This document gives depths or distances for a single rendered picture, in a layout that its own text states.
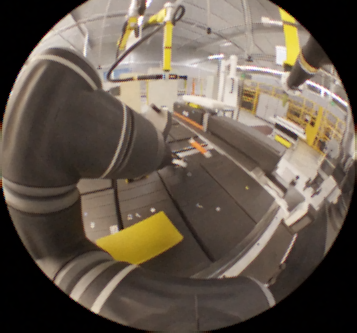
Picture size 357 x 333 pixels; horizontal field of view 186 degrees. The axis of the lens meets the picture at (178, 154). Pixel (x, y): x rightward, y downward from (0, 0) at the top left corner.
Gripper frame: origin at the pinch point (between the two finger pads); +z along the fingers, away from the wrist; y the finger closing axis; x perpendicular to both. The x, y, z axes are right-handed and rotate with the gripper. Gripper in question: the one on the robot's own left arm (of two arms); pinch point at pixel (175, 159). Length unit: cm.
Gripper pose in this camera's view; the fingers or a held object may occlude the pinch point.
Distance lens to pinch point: 35.8
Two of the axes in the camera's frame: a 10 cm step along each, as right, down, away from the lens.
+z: 3.5, 1.5, 9.2
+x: 3.4, -9.4, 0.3
